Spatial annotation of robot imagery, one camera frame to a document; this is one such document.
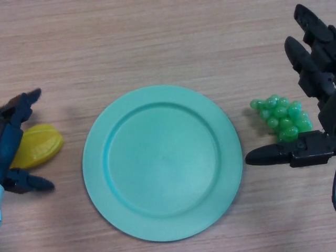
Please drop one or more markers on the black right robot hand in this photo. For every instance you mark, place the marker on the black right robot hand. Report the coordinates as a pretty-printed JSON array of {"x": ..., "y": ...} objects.
[{"x": 317, "y": 68}]

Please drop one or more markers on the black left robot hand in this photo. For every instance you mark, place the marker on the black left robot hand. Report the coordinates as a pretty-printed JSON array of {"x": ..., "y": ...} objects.
[{"x": 10, "y": 131}]

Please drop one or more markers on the yellow starfruit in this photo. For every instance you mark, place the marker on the yellow starfruit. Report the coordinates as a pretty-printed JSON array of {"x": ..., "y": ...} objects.
[{"x": 39, "y": 144}]

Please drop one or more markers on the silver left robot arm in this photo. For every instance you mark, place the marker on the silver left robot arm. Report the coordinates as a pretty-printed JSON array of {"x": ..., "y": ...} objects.
[{"x": 1, "y": 204}]

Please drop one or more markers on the green round plate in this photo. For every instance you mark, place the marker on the green round plate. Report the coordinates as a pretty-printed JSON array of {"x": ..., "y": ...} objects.
[{"x": 162, "y": 162}]

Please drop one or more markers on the green grape bunch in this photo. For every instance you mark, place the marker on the green grape bunch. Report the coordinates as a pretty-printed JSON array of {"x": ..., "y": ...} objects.
[{"x": 283, "y": 118}]

